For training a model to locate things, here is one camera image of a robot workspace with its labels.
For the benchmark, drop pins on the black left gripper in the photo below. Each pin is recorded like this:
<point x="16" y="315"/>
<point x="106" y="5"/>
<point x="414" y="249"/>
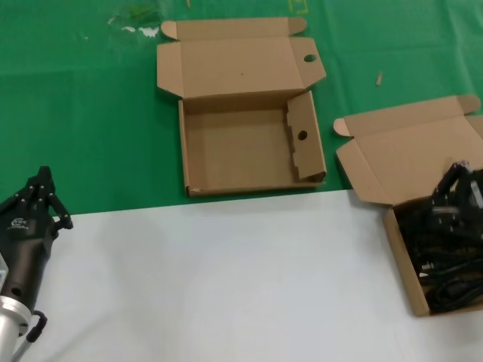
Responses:
<point x="26" y="249"/>

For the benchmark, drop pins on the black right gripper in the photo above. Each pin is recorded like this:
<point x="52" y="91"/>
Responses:
<point x="473" y="211"/>

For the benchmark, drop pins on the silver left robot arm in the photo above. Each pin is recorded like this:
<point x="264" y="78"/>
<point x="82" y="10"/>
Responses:
<point x="11" y="320"/>

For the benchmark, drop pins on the cardboard box with round holes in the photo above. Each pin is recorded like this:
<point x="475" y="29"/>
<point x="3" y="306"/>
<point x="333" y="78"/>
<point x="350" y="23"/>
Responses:
<point x="234" y="60"/>

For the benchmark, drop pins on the green table mat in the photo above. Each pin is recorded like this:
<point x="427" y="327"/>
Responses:
<point x="75" y="113"/>

